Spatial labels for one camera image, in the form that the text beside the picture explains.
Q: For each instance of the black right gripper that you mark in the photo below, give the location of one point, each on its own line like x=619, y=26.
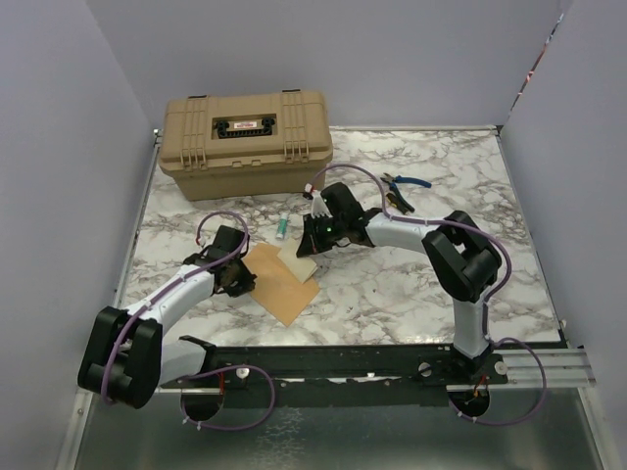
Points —
x=311, y=243

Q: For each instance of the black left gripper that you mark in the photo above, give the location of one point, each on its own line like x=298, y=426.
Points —
x=247, y=283

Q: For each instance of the cream lined letter paper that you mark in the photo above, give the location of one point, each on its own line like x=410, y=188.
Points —
x=302, y=268

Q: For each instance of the green white glue stick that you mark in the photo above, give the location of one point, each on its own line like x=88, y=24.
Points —
x=282, y=226

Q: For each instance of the brown paper envelope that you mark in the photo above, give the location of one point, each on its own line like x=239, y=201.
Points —
x=276, y=289

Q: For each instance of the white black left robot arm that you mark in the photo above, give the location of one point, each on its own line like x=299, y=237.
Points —
x=125, y=359

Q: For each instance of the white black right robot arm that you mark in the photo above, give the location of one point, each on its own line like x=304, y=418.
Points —
x=462, y=260

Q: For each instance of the black yellow screwdriver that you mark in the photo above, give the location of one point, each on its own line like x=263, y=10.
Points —
x=399, y=203

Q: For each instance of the tan plastic tool case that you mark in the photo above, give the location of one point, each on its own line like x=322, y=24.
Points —
x=230, y=146

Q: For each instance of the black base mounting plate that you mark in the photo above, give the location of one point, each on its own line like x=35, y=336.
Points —
x=338, y=376

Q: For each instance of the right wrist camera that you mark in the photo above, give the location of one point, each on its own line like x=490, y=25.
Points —
x=318, y=205

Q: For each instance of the blue handled pliers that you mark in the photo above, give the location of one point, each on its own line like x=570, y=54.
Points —
x=394, y=181

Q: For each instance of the aluminium frame rail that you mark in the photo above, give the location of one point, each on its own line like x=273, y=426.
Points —
x=543, y=367

